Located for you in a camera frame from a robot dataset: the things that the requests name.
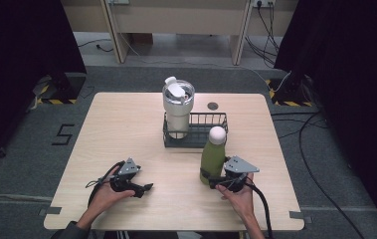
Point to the grey tape strip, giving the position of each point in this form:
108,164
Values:
300,216
50,210

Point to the round table grommet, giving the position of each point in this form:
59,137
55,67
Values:
212,106

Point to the green bottle with white cap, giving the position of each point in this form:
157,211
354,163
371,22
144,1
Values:
212,159

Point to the person's left hand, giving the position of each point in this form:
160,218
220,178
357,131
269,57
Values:
104,197

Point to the beige wooden desk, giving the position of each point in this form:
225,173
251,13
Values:
182,20

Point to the dark curtain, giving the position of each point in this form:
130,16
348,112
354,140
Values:
20,66
351,83

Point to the person's right hand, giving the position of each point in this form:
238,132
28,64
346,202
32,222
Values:
242,200

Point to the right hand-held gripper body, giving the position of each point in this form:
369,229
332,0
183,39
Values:
239,166

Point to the black stand base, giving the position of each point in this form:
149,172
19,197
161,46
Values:
71,86
288,93

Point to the white tumbler with clear lid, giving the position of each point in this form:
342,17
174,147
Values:
177,109

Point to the white wall socket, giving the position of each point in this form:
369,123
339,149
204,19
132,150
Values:
264,2

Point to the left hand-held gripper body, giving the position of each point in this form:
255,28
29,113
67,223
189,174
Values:
126,171

